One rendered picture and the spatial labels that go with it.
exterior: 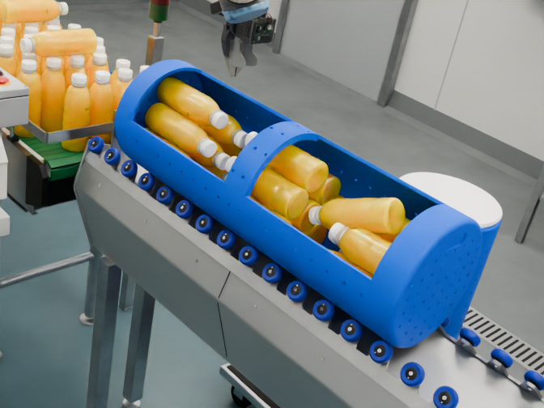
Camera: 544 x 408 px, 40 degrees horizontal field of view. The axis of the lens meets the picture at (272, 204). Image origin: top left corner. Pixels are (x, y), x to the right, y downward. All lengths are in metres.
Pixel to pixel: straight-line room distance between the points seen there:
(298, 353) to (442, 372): 0.29
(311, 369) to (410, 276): 0.34
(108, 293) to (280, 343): 0.74
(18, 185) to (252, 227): 0.85
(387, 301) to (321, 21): 4.79
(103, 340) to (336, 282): 1.04
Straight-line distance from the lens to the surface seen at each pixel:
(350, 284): 1.41
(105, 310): 2.24
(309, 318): 1.56
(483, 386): 1.55
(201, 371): 2.79
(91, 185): 2.04
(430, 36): 5.46
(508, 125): 5.20
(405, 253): 1.35
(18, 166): 2.16
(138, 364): 2.49
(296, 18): 6.22
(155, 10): 2.48
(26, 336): 2.89
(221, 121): 1.77
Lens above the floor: 1.83
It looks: 28 degrees down
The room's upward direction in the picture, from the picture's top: 12 degrees clockwise
